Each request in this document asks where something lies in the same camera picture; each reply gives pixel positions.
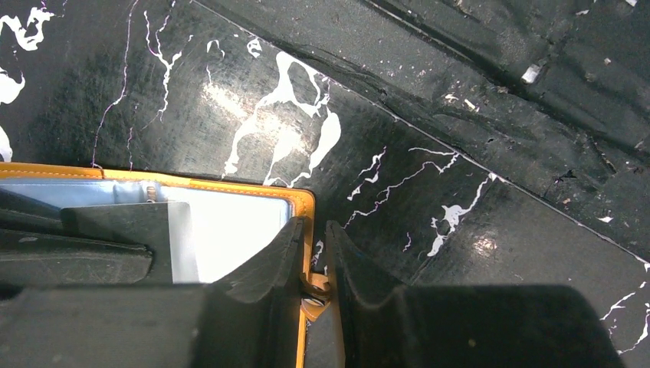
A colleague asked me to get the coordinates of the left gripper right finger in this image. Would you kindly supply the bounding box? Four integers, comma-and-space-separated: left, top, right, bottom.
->
325, 221, 623, 367

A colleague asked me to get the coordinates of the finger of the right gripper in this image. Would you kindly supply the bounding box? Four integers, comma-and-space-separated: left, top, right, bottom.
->
1, 189, 153, 287

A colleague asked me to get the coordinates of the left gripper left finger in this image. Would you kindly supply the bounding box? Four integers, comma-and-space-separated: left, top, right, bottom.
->
1, 217, 305, 367

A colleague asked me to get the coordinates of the orange leather card holder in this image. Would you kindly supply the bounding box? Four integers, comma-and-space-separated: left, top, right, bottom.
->
1, 163, 327, 367

